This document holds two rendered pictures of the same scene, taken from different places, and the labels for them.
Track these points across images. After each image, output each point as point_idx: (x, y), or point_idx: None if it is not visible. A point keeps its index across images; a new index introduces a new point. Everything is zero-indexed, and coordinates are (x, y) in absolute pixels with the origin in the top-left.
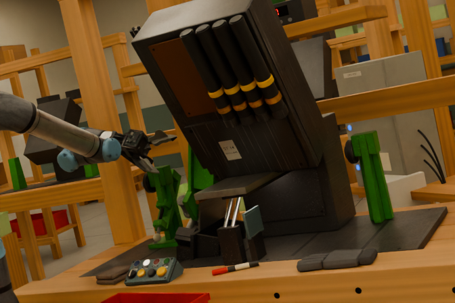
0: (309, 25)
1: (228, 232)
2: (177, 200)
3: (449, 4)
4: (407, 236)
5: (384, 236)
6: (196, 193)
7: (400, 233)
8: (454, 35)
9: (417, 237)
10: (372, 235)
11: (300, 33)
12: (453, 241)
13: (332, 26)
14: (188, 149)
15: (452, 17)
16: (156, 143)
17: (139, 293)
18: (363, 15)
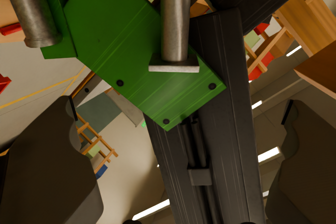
0: (319, 87)
1: None
2: (33, 47)
3: (300, 38)
4: None
5: None
6: (79, 105)
7: None
8: (287, 22)
9: None
10: None
11: (321, 85)
12: None
13: (305, 75)
14: (150, 117)
15: (295, 32)
16: (268, 191)
17: None
18: (295, 71)
